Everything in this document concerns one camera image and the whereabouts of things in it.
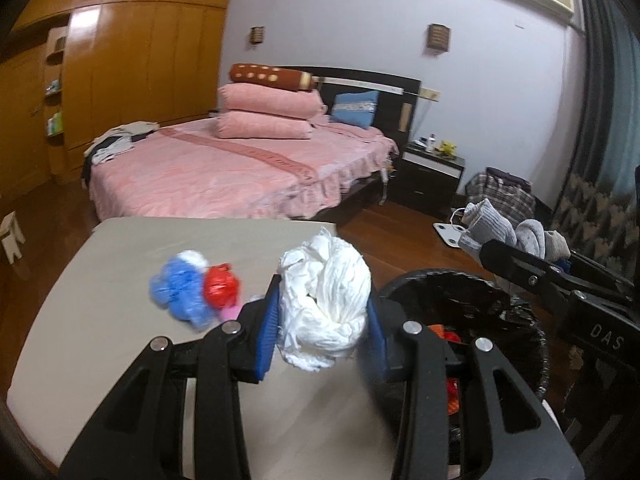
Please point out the yellow plush toy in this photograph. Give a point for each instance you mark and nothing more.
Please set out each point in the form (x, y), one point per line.
(446, 148)

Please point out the white bathroom scale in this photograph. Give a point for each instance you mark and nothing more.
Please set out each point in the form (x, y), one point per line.
(450, 235)

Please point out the wooden wardrobe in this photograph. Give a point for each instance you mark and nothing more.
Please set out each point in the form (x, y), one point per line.
(140, 70)

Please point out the white plastic bag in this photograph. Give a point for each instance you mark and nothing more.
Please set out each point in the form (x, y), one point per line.
(325, 300)

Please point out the cream wall socket panel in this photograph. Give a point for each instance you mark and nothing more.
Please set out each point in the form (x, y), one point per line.
(430, 93)

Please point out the large brown wall lamp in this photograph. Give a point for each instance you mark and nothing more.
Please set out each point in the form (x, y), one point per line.
(438, 37)

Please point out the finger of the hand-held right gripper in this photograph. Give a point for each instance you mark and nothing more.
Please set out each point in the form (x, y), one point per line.
(605, 275)
(510, 262)

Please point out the grey sock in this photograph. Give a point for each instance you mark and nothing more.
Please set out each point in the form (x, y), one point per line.
(542, 240)
(487, 225)

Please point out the pile of clothes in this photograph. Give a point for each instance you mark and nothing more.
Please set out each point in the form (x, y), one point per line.
(117, 142)

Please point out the red plastic wrapper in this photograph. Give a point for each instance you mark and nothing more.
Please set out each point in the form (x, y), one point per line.
(452, 389)

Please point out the dark nightstand with white stripe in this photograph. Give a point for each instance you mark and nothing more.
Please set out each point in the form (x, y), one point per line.
(425, 180)

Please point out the blue pillow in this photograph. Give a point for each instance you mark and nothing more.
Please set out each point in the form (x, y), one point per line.
(355, 109)

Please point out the small pink item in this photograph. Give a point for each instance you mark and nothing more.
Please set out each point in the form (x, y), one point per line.
(231, 313)

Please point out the red plastic bag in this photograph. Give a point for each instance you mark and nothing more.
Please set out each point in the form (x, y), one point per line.
(220, 285)

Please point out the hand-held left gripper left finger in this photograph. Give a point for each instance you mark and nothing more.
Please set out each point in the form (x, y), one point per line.
(265, 340)

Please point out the blue plastic bag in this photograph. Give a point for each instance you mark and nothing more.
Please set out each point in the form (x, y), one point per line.
(180, 285)

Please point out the small brown wall lamp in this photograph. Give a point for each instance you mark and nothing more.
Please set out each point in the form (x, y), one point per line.
(257, 35)

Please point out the bed with pink bedspread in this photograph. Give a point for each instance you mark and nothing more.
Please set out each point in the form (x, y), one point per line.
(225, 170)

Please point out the plaid cloth bag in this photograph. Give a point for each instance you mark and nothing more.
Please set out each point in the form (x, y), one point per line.
(500, 192)

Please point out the brown dotted bolster pillow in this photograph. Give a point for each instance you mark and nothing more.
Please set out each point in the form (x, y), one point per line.
(270, 76)

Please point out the white bottle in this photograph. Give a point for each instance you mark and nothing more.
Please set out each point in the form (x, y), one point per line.
(431, 143)

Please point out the trash bin with black bag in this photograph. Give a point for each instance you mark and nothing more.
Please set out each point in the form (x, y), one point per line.
(450, 290)

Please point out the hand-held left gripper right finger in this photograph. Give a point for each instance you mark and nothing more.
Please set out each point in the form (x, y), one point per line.
(376, 340)

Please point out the dark patterned curtain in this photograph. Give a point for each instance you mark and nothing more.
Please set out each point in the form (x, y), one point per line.
(605, 135)

